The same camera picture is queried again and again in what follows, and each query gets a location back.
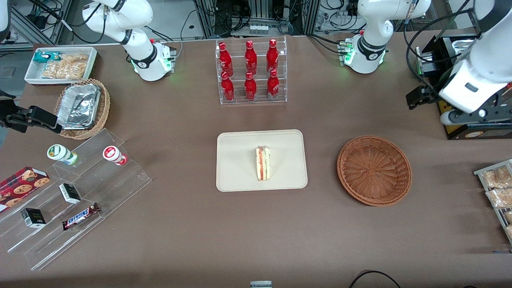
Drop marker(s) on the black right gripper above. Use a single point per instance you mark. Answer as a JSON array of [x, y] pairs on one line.
[[8, 118]]

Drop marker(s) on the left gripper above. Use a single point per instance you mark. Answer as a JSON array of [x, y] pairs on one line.
[[432, 94]]

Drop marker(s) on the triangular sandwich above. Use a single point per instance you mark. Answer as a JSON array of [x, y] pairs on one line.
[[263, 164]]

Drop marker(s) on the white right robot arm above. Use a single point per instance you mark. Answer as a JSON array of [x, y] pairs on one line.
[[140, 48]]

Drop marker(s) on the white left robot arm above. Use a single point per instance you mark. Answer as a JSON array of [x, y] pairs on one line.
[[370, 44]]

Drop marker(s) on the silver foil tray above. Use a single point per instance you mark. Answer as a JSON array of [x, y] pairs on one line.
[[78, 106]]

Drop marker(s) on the light tan wicker basket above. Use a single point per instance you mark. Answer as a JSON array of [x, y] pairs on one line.
[[104, 108]]

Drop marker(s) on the round brown wicker basket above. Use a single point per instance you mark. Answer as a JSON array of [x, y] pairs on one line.
[[374, 171]]

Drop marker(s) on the beige rectangular serving tray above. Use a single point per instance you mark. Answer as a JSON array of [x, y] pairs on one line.
[[236, 160]]

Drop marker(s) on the silver metal device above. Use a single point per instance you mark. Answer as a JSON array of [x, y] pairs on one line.
[[424, 62]]

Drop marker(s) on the white rectangular snack bin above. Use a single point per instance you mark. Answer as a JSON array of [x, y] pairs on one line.
[[32, 76]]

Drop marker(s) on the green label yogurt bottle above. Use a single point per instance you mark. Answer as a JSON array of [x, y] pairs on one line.
[[60, 153]]

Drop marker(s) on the clear bag of chips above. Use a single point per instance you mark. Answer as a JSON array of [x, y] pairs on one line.
[[66, 67]]

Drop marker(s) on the teal snack packet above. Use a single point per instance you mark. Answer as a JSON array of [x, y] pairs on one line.
[[44, 56]]

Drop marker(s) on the red cookie box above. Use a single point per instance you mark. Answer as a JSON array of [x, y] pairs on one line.
[[22, 184]]

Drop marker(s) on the small black carton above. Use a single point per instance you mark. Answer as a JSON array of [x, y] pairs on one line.
[[70, 193], [33, 218]]

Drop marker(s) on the red label yogurt bottle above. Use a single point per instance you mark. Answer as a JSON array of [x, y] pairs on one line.
[[112, 154]]

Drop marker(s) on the clear bag of pastries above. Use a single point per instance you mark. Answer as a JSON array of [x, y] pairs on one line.
[[498, 177], [508, 216], [509, 232], [500, 198]]

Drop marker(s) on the Snickers chocolate bar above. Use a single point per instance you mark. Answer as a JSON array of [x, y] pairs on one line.
[[80, 216]]

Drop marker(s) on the clear acrylic step display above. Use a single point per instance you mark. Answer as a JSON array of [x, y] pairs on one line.
[[116, 188]]

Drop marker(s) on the red soda bottle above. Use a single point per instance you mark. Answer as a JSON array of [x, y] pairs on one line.
[[227, 88], [250, 58], [273, 86], [225, 60], [272, 56], [250, 88]]

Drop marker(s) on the clear acrylic bottle rack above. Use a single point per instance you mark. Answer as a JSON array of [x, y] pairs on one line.
[[258, 100]]

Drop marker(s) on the white power strip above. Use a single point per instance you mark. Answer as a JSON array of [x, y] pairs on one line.
[[258, 29]]

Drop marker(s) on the small grey device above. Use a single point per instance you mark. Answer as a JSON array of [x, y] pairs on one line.
[[260, 284]]

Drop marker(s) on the grey wrist camera black bracket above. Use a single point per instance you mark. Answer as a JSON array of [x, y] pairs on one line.
[[486, 115]]

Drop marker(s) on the aluminium frame rack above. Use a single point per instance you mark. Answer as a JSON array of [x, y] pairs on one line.
[[208, 18]]

